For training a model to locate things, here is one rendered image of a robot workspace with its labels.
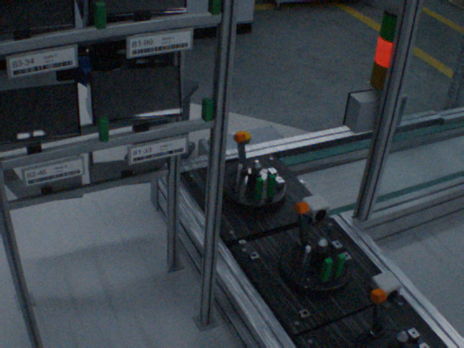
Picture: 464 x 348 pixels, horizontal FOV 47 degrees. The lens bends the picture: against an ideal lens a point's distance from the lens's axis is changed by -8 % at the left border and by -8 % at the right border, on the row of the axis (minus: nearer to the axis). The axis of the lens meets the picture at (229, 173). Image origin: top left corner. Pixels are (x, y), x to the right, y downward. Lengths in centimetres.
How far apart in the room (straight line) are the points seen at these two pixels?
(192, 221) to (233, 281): 18
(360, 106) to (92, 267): 63
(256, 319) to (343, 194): 49
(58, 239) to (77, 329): 26
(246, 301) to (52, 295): 40
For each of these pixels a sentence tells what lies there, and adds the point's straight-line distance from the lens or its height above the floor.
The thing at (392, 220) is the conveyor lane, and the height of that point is 93.
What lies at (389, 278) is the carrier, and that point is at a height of 99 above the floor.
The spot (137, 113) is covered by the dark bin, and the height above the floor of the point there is 131.
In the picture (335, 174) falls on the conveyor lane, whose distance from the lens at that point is 144.
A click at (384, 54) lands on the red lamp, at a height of 134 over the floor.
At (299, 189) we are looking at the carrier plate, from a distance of 127.
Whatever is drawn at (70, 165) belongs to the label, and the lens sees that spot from 77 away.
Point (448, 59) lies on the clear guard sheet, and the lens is 116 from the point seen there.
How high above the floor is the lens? 172
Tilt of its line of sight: 36 degrees down
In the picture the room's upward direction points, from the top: 5 degrees clockwise
